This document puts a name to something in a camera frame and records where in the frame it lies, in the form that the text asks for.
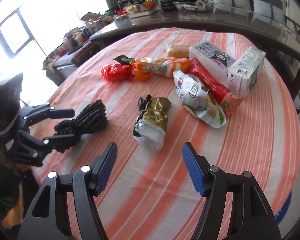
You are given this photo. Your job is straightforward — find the gold black snack wrapper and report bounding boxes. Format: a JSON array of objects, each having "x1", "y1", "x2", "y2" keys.
[{"x1": 133, "y1": 94, "x2": 171, "y2": 151}]

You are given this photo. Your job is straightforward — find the yellow wrapped cake bar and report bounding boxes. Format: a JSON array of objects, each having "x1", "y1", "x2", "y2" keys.
[{"x1": 167, "y1": 44, "x2": 190, "y2": 58}]

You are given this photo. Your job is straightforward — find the dark glass coffee table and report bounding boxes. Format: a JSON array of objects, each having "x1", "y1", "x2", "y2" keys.
[{"x1": 90, "y1": 5, "x2": 300, "y2": 98}]

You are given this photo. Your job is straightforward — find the orange striped tablecloth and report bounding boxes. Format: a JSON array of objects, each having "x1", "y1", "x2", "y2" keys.
[{"x1": 33, "y1": 28, "x2": 300, "y2": 239}]

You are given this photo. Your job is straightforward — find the white milk carton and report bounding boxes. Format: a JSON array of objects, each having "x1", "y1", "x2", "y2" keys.
[{"x1": 228, "y1": 47, "x2": 266, "y2": 98}]

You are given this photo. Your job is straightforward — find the blue plastic basket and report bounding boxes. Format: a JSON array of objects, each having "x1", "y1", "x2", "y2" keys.
[{"x1": 275, "y1": 191, "x2": 293, "y2": 224}]

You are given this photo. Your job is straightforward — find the long red snack packet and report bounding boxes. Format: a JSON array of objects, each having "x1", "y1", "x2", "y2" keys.
[{"x1": 187, "y1": 58, "x2": 242, "y2": 118}]

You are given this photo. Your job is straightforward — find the orange white bread wrapper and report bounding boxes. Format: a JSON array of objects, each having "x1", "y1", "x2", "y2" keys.
[{"x1": 132, "y1": 57, "x2": 191, "y2": 81}]

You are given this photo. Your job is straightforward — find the tape roll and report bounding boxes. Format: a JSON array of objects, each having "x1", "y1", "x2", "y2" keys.
[{"x1": 195, "y1": 0, "x2": 206, "y2": 11}]

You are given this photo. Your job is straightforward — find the clear plastic cartoon box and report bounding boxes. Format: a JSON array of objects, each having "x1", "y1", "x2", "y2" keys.
[{"x1": 189, "y1": 41, "x2": 236, "y2": 85}]

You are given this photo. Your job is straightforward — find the red plastic bag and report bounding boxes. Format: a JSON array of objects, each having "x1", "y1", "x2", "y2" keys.
[{"x1": 101, "y1": 63, "x2": 134, "y2": 82}]

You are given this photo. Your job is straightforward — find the white milk snack bag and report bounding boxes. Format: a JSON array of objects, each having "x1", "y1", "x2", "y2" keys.
[{"x1": 173, "y1": 70, "x2": 226, "y2": 128}]

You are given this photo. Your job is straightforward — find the black braided rope bundle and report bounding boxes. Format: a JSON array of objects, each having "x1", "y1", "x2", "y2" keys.
[{"x1": 53, "y1": 99, "x2": 108, "y2": 154}]

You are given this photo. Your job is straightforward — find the green sleeved left forearm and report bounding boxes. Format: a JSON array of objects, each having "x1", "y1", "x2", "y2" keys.
[{"x1": 0, "y1": 152, "x2": 23, "y2": 230}]

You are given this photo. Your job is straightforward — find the grey cushion right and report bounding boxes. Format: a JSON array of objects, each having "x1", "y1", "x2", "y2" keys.
[{"x1": 253, "y1": 0, "x2": 286, "y2": 25}]

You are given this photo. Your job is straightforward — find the clear tray with items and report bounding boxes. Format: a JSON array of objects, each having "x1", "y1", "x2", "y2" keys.
[{"x1": 173, "y1": 0, "x2": 215, "y2": 12}]

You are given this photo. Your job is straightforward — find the black ribbed vase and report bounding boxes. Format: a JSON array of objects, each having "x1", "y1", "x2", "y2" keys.
[{"x1": 159, "y1": 0, "x2": 176, "y2": 11}]

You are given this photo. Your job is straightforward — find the green cracker packet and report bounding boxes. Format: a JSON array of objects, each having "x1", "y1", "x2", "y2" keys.
[{"x1": 114, "y1": 55, "x2": 135, "y2": 65}]

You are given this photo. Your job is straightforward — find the glass fruit bowl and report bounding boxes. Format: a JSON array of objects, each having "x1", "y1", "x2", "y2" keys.
[{"x1": 124, "y1": 0, "x2": 157, "y2": 15}]

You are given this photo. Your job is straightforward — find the cluttered side bench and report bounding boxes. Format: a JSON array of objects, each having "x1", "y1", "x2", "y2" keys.
[{"x1": 43, "y1": 12, "x2": 104, "y2": 86}]

